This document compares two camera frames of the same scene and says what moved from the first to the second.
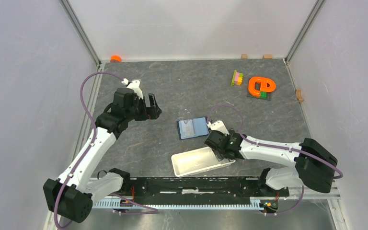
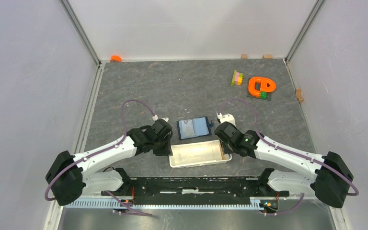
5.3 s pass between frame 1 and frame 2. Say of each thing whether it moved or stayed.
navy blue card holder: stayed
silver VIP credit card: stayed
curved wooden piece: stayed
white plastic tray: moved
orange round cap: stayed
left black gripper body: moved
